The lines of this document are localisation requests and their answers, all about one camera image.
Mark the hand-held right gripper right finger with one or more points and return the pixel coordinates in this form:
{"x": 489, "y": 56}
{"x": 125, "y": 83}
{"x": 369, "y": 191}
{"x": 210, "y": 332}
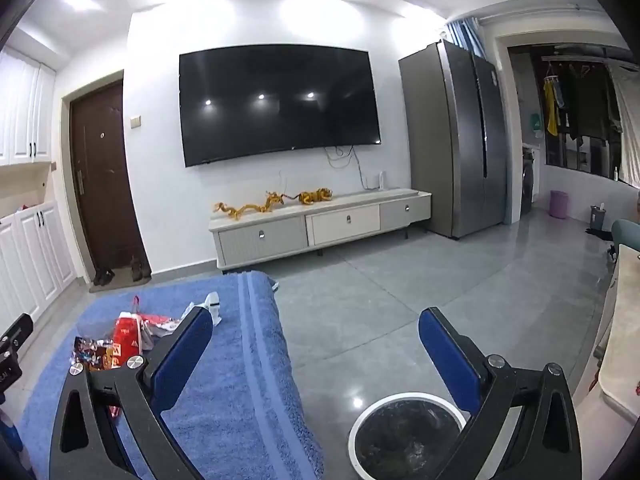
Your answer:
{"x": 445, "y": 360}

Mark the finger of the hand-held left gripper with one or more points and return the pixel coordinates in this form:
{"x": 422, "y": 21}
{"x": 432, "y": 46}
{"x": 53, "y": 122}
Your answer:
{"x": 19, "y": 330}

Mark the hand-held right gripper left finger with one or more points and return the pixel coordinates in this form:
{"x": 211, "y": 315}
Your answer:
{"x": 182, "y": 355}

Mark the white plastic bag black label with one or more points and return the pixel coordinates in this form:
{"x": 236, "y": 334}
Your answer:
{"x": 212, "y": 305}

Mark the dark purple snack wrapper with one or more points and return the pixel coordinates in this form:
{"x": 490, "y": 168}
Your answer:
{"x": 92, "y": 352}

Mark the white rimmed round trash bin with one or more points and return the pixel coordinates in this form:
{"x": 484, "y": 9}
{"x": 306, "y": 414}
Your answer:
{"x": 395, "y": 440}

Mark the white lower cabinet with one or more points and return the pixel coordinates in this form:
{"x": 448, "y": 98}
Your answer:
{"x": 40, "y": 260}

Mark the blue towel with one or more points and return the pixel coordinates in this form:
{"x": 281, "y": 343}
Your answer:
{"x": 250, "y": 385}

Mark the brown pair of shoes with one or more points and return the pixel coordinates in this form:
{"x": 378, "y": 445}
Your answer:
{"x": 139, "y": 269}

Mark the black pair of shoes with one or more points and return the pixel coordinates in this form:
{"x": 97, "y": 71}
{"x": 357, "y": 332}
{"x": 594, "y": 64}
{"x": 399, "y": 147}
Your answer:
{"x": 102, "y": 276}

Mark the grey and cream television stand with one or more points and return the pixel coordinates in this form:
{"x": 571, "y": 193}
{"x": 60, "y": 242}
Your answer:
{"x": 260, "y": 237}

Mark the long gold dragon ornament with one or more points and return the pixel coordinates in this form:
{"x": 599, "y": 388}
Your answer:
{"x": 245, "y": 208}

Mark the brown entrance door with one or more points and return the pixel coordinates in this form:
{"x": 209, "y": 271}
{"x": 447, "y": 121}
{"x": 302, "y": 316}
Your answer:
{"x": 100, "y": 175}

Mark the white router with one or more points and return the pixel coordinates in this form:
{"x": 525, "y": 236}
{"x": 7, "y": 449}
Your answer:
{"x": 382, "y": 180}

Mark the purple plastic bin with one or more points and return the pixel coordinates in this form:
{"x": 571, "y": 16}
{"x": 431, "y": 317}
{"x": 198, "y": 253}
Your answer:
{"x": 559, "y": 205}

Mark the washing machine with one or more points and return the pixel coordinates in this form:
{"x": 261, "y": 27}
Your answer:
{"x": 529, "y": 180}

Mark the short gold dragon ornament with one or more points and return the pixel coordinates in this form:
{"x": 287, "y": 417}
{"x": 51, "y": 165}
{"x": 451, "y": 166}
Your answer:
{"x": 315, "y": 196}

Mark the grey plastic bin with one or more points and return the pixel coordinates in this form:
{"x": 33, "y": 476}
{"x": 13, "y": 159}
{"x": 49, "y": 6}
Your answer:
{"x": 598, "y": 217}

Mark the grey double door refrigerator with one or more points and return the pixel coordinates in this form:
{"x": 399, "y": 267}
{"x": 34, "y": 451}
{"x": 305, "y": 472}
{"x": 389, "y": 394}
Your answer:
{"x": 440, "y": 140}

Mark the teal chair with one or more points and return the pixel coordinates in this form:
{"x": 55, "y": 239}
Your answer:
{"x": 627, "y": 235}

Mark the yellow hanging garment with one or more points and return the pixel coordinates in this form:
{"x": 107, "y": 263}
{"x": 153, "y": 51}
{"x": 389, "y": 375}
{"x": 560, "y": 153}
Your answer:
{"x": 551, "y": 110}

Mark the dark hanging clothes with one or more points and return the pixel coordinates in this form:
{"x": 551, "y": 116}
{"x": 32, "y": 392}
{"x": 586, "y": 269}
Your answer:
{"x": 590, "y": 115}

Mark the white hanging sheet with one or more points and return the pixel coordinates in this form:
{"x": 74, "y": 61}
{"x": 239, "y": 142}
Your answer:
{"x": 630, "y": 125}

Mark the blue curtain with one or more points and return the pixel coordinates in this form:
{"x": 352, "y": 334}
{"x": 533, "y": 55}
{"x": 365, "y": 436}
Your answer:
{"x": 467, "y": 37}

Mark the white upper wall cabinet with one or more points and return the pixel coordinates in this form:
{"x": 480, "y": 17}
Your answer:
{"x": 25, "y": 110}

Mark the wall light switch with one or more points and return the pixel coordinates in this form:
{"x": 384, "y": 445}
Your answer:
{"x": 135, "y": 122}

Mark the black wall television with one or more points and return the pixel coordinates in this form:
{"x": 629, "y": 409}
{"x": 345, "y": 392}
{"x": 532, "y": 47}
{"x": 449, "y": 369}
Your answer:
{"x": 280, "y": 105}

